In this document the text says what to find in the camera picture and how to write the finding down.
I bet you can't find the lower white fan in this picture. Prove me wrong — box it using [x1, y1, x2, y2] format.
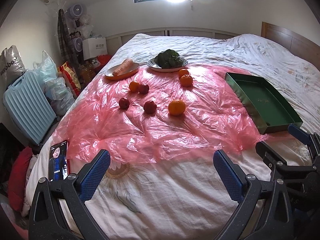
[72, 37, 82, 53]

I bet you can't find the wooden headboard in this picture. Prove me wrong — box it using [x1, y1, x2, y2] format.
[261, 22, 320, 70]

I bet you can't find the orange rimmed plate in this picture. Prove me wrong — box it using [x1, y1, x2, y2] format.
[105, 63, 139, 81]

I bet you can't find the white paper shopping bag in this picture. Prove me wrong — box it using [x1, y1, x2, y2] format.
[82, 37, 107, 60]

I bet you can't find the light blue suitcase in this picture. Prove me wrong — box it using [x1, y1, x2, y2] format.
[3, 70, 56, 145]

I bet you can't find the green leafy vegetable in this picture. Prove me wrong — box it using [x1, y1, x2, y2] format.
[155, 49, 181, 65]

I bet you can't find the upper white fan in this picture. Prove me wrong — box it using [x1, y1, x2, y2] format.
[66, 3, 87, 20]

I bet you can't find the cooking oil bottle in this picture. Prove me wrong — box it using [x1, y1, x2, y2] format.
[80, 63, 95, 85]

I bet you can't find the carrot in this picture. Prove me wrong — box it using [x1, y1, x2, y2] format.
[112, 59, 133, 76]

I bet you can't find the plaid scarf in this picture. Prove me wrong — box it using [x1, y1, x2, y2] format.
[57, 9, 74, 63]

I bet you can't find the green rectangular tray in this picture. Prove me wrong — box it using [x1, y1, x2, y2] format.
[225, 72, 303, 134]

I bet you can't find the silver printed bag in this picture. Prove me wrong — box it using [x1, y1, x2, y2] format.
[1, 45, 26, 87]

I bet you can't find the smartphone in red case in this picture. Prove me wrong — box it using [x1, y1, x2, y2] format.
[48, 140, 69, 181]

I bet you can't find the white fan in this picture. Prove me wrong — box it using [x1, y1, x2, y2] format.
[66, 3, 87, 20]
[72, 37, 82, 53]

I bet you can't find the clear plastic bag of items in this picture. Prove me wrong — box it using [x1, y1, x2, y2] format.
[45, 77, 75, 116]

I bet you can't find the large orange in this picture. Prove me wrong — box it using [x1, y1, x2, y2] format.
[168, 100, 186, 116]

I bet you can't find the red apple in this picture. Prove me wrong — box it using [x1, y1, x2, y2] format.
[143, 100, 157, 114]
[138, 84, 150, 95]
[118, 98, 130, 110]

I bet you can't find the translucent blue plastic bag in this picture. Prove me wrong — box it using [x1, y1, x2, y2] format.
[33, 50, 57, 86]

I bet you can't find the pink plastic sheet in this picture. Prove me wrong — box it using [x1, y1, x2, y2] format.
[52, 64, 296, 164]

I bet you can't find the orange pair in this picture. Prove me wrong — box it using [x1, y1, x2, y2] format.
[178, 69, 189, 78]
[180, 75, 193, 87]

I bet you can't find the red pillow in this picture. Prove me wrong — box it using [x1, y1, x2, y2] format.
[7, 146, 33, 212]

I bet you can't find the small orange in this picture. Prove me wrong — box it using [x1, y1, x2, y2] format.
[129, 81, 140, 93]

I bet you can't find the red yellow rice bag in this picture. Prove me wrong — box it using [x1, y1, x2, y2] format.
[57, 61, 81, 99]

